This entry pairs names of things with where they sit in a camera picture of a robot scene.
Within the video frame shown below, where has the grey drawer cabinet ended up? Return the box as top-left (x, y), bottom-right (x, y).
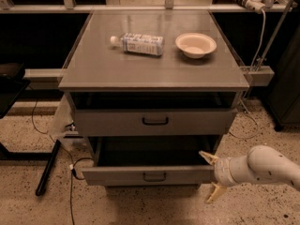
top-left (58, 8), bottom-right (250, 189)

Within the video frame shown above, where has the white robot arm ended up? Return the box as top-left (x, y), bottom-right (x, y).
top-left (199, 145), bottom-right (300, 203)

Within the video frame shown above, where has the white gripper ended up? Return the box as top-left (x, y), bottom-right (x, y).
top-left (199, 151), bottom-right (237, 203)

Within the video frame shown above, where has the grey top drawer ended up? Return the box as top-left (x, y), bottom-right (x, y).
top-left (70, 92), bottom-right (236, 136)

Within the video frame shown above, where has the grey drawer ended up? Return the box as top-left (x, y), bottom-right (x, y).
top-left (70, 92), bottom-right (236, 136)
top-left (82, 135), bottom-right (219, 187)

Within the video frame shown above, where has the dark cabinet at right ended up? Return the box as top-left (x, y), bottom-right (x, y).
top-left (266, 27), bottom-right (300, 131)

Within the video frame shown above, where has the black chair base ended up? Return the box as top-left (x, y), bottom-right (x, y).
top-left (0, 62), bottom-right (63, 197)

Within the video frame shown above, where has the metal rail beam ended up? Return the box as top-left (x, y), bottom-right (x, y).
top-left (24, 66), bottom-right (275, 90)

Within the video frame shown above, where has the white paper bowl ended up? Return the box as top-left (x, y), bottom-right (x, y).
top-left (175, 33), bottom-right (217, 59)

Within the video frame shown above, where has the black floor cable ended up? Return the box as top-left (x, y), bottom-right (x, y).
top-left (30, 97), bottom-right (98, 225)

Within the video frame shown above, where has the plastic water bottle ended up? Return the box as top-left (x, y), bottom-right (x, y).
top-left (110, 33), bottom-right (164, 56)

